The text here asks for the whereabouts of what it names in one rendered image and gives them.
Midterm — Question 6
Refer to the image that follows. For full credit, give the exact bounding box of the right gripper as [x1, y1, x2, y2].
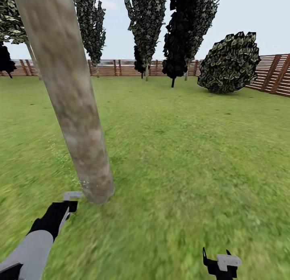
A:
[203, 250, 237, 280]

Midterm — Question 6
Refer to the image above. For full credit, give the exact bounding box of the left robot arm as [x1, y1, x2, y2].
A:
[0, 191, 83, 280]

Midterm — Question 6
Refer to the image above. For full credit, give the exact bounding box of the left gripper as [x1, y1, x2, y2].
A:
[66, 201, 78, 213]

